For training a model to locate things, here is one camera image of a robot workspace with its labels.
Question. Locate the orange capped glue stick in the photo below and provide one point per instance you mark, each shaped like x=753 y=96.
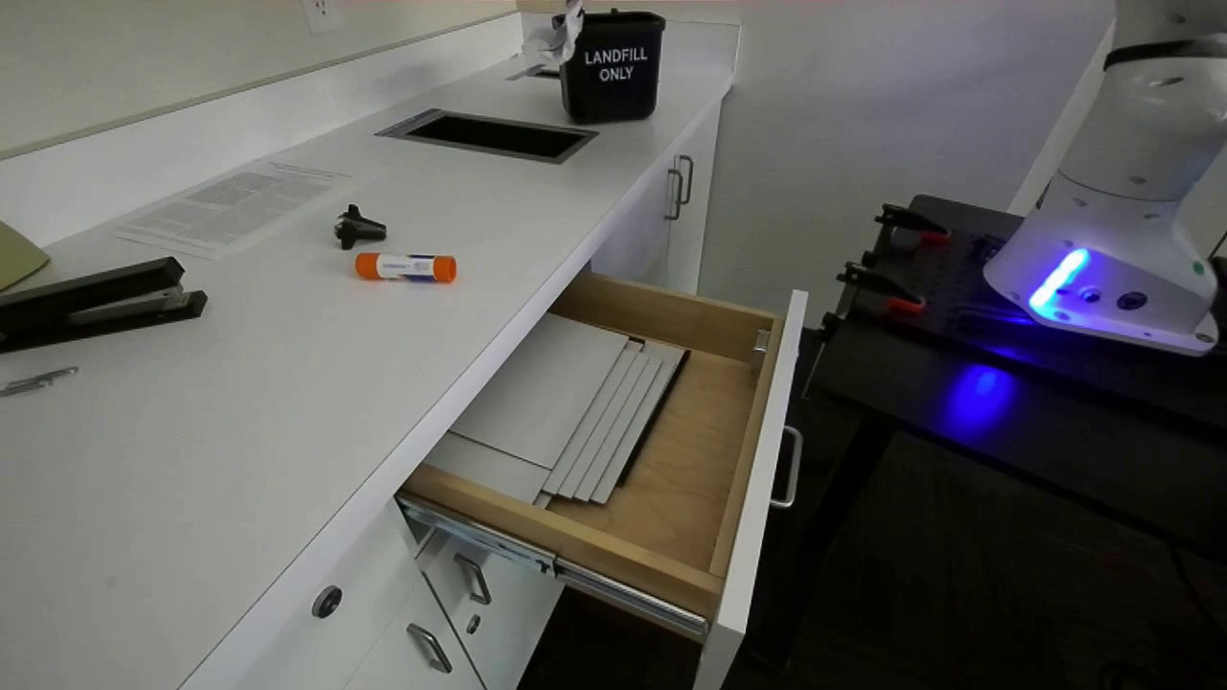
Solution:
x=407 y=266

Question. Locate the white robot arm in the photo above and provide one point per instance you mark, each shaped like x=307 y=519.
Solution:
x=1101 y=249

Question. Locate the open wooden drawer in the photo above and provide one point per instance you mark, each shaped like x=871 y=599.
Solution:
x=683 y=525

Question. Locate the black landfill bin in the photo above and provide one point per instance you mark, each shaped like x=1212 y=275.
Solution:
x=614 y=68

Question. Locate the grey hanging file folders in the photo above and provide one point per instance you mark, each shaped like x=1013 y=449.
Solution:
x=566 y=417

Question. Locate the left red black clamp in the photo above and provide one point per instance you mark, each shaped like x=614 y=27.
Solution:
x=890 y=293

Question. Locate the red black clamp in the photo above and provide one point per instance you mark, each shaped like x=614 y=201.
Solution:
x=890 y=293
x=912 y=220

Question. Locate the small black binder clip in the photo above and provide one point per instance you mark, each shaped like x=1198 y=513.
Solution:
x=356 y=229

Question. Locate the right red black clamp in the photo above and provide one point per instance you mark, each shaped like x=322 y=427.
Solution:
x=912 y=220

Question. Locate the black robot table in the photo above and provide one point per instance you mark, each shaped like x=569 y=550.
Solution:
x=972 y=516

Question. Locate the printed white paper sheet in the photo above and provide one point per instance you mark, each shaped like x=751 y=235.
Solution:
x=233 y=208

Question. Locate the black stapler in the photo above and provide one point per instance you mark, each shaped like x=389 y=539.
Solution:
x=99 y=304

